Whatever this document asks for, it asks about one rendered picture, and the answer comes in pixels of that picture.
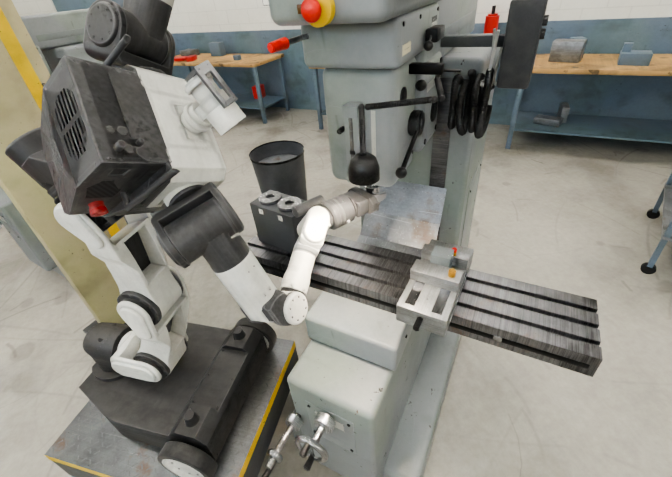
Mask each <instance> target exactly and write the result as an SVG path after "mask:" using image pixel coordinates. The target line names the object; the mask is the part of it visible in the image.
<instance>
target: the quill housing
mask: <svg viewBox="0 0 672 477"><path fill-rule="evenodd" d="M412 62H416V59H415V57H413V58H411V59H410V60H409V61H407V62H406V63H404V64H403V65H401V66H400V67H398V68H397V69H350V68H325V69H324V71H323V85H324V95H325V105H326V115H327V125H328V135H329V145H330V156H331V166H332V173H333V175H334V176H335V177H336V178H338V179H342V180H347V172H348V171H347V157H346V143H345V131H344V132H343V133H342V134H338V133H337V130H338V129H339V128H340V127H341V126H344V118H343V114H342V105H344V104H346V103H347V102H349V101H353V102H363V105H364V107H365V105H366V104H368V103H369V104H370V103H378V102H379V103H380V102H388V101H389V102H390V101H395V100H396V101H397V100H403V99H404V100H405V99H413V98H414V99H415V84H416V74H409V64H410V63H412ZM414 107H415V105H411V106H410V105H409V106H401V107H393V108H392V107H391V108H383V109H382V108H381V109H373V110H366V109H364V110H365V111H364V112H365V113H364V114H365V115H364V116H365V134H366V135H365V136H366V137H365V138H366V152H369V153H371V154H373V155H374V156H376V158H377V161H378V164H379V166H380V179H379V181H378V182H376V183H375V184H372V185H378V186H384V187H390V186H392V185H394V184H395V183H396V182H397V180H398V179H399V178H398V177H397V176H396V174H395V172H396V170H397V168H399V167H401V166H402V163H403V160H404V158H405V155H406V153H407V150H408V147H409V145H410V142H411V140H412V137H413V136H410V135H409V133H408V120H409V116H410V114H411V112H412V111H413V110H414Z"/></svg>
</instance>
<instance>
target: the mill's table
mask: <svg viewBox="0 0 672 477"><path fill-rule="evenodd" d="M248 247H249V248H250V250H251V251H252V253H253V254H254V256H255V257H256V259H257V260H258V262H259V263H260V265H261V266H262V268H263V269H264V271H265V272H266V273H269V274H272V275H275V276H278V277H281V278H283V276H284V274H285V272H286V270H287V268H288V265H289V261H290V258H291V255H292V254H291V253H288V252H286V251H284V250H281V249H279V248H276V247H274V246H271V245H269V244H267V243H264V242H262V241H260V240H259V237H258V233H257V237H256V236H254V237H253V238H252V239H251V240H250V241H248ZM416 259H420V260H421V257H418V256H414V255H410V254H406V253H402V252H398V251H394V250H390V249H385V248H381V247H377V246H373V245H369V244H365V243H361V242H357V241H352V240H348V239H344V238H340V237H336V236H332V235H328V234H326V236H325V239H324V243H323V246H322V247H321V248H320V251H319V253H318V255H317V257H316V258H315V261H314V265H313V269H312V272H311V278H310V284H309V287H312V288H315V289H319V290H322V291H325V292H328V293H331V294H334V295H337V296H340V297H344V298H347V299H350V300H353V301H356V302H359V303H362V304H365V305H369V306H372V307H375V308H378V309H381V310H384V311H387V312H391V313H394V314H396V306H397V303H398V301H399V299H400V297H401V295H402V294H403V292H404V290H405V288H406V286H407V284H408V282H409V280H410V270H411V268H412V266H413V264H414V263H415V261H416ZM597 310H598V306H597V300H596V299H592V298H587V297H583V296H579V295H575V294H571V293H567V292H563V291H559V290H555V289H550V288H546V287H542V286H538V285H534V284H530V283H526V282H522V281H517V280H513V279H509V278H505V277H501V276H497V275H493V274H489V273H484V272H480V271H476V270H472V269H469V272H468V275H467V277H466V280H465V283H464V286H463V288H462V291H461V294H460V297H459V299H458V302H457V305H456V308H455V310H454V313H453V316H452V319H451V321H450V324H449V327H448V330H447V331H450V332H453V333H456V334H459V335H462V336H466V337H469V338H472V339H475V340H478V341H481V342H484V343H487V344H491V345H494V346H497V347H500V348H503V349H506V350H509V351H512V352H516V353H519V354H522V355H525V356H528V357H531V358H534V359H537V360H541V361H544V362H547V363H550V364H553V365H556V366H559V367H562V368H566V369H569V370H572V371H575V372H578V373H581V374H584V375H587V376H591V377H593V376H594V374H595V372H596V371H597V369H598V367H599V365H600V364H601V362H602V360H603V358H602V348H601V347H599V345H600V343H601V337H600V330H599V329H598V327H599V316H598V314H597V313H596V312H597Z"/></svg>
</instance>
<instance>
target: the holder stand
mask: <svg viewBox="0 0 672 477"><path fill-rule="evenodd" d="M304 201H306V200H303V199H300V198H298V197H293V196H290V195H286V194H283V193H280V192H278V191H273V190H269V191H267V192H265V193H263V194H261V195H260V196H259V197H258V198H257V199H255V200H254V201H252V202H250V207H251V211H252V214H253V218H254V222H255V226H256V230H257V233H258V237H259V240H260V241H262V242H264V243H267V244H269V245H271V246H274V247H276V248H279V249H281V250H284V251H286V252H288V253H291V254H292V252H293V248H294V245H295V243H296V241H297V239H298V237H299V235H298V233H297V226H298V224H299V223H300V222H301V220H302V219H303V217H304V216H305V215H306V214H304V215H302V216H300V217H298V218H296V217H295V216H294V214H293V212H292V207H293V206H295V205H297V204H300V203H302V202H304Z"/></svg>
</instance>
